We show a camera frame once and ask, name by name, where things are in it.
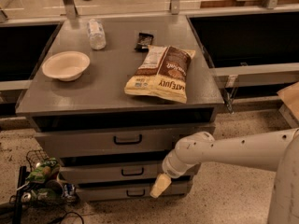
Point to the grey drawer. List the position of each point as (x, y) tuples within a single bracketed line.
[(114, 141), (101, 173), (131, 191)]

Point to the white paper bowl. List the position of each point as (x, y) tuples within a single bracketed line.
[(66, 66)]

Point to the black wire basket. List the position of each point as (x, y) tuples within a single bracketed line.
[(35, 157)]

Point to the brown cardboard box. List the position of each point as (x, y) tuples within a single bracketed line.
[(290, 108)]

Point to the brown cream chip bag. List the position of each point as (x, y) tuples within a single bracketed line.
[(162, 74)]

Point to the grey top drawer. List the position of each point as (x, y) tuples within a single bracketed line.
[(114, 141)]

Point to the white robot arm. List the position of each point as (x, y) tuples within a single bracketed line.
[(275, 151)]

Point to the grey drawer cabinet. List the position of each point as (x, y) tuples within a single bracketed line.
[(97, 101)]

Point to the black snack bar wrapper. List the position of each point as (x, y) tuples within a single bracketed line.
[(143, 42)]

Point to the clear plastic water bottle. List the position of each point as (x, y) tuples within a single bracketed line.
[(96, 34)]

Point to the blue soda can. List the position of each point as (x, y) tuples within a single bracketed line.
[(70, 192)]

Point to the green snack bag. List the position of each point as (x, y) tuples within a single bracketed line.
[(44, 171)]

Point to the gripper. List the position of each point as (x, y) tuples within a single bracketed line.
[(168, 166)]

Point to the grey bottom drawer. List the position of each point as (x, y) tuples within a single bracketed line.
[(131, 191)]

